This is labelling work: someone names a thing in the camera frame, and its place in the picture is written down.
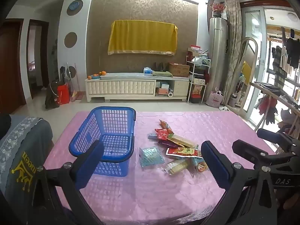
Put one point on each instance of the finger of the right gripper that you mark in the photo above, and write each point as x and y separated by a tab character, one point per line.
282	139
255	154

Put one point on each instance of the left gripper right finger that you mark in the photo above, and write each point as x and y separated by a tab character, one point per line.
249	196

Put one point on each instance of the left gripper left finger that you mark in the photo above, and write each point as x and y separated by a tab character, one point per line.
56	196

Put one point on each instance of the long cracker pack green ends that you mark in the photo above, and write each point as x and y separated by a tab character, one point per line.
183	142

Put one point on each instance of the light blue striped snack pack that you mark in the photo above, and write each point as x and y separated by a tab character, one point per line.
150	156

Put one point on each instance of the clear cracker pack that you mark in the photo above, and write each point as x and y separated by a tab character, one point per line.
176	166

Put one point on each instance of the purple snack packet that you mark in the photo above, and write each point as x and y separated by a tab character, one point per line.
168	144

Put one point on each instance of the white slippers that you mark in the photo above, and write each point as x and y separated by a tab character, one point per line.
224	108

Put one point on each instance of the blue plastic basket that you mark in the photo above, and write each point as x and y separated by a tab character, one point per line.
114	127

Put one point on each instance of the pink shopping bag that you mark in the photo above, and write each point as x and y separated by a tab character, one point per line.
215	98

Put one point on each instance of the pink quilted table cover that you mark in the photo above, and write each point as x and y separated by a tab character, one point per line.
150	195

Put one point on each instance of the black bag on floor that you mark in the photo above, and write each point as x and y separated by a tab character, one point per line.
51	101

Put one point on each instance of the red long snack packet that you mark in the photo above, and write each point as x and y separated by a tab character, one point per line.
184	152

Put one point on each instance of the broom and dustpan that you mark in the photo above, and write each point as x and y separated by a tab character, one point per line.
73	83

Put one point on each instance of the red bag on floor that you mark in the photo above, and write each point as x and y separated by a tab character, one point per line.
63	94

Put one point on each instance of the white standing air conditioner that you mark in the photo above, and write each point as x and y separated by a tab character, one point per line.
218	33

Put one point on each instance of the orange stick snack pack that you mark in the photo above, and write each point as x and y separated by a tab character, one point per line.
166	126

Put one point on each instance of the white TV cabinet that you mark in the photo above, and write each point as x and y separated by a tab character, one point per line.
136	86

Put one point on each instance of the oranges on blue plate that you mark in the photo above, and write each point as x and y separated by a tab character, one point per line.
97	75

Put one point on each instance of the patterned curtain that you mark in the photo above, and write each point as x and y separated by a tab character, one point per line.
234	17

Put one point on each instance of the white metal shelf rack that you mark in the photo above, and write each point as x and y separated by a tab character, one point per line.
199	70

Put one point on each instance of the cardboard box on cabinet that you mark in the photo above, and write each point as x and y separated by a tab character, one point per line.
178	70

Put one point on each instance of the blue tissue pack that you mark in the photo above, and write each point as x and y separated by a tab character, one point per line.
147	71

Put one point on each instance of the green folded cloth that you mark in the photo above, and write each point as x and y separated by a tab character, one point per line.
162	74

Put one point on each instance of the yellow cloth covered television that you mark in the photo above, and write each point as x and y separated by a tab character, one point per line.
143	37

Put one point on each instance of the round wall decoration lower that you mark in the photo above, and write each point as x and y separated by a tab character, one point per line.
70	40

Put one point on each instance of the round wall plate upper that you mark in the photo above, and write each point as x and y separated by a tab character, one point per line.
74	7

